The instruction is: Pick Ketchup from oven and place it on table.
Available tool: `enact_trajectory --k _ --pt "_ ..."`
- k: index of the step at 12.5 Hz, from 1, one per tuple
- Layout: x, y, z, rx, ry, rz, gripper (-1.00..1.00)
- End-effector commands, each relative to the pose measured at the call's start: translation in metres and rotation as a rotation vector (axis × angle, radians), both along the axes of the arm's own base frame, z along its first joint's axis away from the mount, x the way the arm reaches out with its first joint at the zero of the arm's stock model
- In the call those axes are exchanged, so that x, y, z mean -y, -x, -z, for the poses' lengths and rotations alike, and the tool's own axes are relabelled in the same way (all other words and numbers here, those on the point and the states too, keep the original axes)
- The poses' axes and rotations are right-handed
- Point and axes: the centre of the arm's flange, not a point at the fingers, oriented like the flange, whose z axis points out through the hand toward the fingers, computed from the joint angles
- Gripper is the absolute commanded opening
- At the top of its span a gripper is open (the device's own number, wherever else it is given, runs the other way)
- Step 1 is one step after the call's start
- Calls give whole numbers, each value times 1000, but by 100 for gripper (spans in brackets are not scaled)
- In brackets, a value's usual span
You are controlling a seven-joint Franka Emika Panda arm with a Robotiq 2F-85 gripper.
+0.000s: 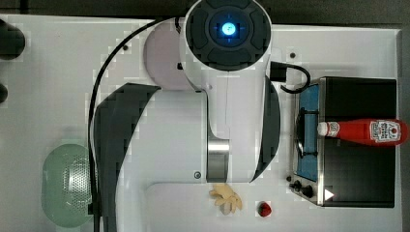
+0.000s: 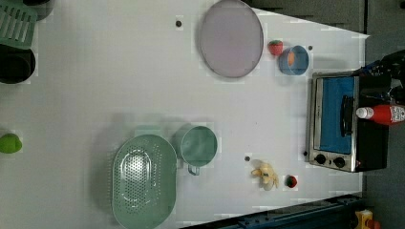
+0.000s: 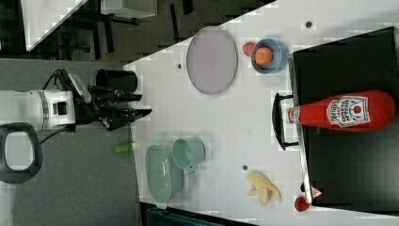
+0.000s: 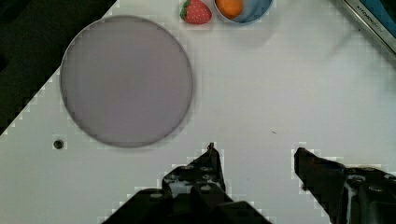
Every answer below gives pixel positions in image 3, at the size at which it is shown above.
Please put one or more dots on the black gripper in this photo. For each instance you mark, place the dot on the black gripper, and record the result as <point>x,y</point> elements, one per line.
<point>103,108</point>

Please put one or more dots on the red ketchup bottle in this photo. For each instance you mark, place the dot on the red ketchup bottle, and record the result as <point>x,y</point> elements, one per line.
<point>352,112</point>

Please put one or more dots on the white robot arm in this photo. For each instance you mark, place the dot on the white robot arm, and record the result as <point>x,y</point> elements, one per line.
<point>65,109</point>

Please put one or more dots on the red strawberry toy near oven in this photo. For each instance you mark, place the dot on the red strawberry toy near oven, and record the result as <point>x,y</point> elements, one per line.
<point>301,204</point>

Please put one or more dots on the black toaster oven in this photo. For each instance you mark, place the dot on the black toaster oven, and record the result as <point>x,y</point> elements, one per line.
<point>346,170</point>

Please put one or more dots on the black cylinder cup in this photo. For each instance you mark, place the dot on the black cylinder cup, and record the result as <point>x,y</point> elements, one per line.
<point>113,79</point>

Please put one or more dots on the green pear toy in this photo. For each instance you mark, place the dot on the green pear toy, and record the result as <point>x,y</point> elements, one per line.
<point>124,148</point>

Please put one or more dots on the green mug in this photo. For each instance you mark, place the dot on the green mug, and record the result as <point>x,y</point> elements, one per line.
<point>187,153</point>

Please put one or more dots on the green oval colander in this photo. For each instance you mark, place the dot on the green oval colander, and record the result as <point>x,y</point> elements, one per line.
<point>164,178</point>

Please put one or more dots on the lilac round plate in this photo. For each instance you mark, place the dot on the lilac round plate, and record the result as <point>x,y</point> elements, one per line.
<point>211,60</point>

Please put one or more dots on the orange fruit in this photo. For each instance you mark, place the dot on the orange fruit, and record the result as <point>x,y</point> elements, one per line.
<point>263,56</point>

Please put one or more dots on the blue bowl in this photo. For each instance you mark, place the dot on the blue bowl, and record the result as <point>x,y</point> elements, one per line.
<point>279,56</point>

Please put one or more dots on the peeled banana toy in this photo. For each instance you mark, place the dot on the peeled banana toy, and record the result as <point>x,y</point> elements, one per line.
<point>263,187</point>

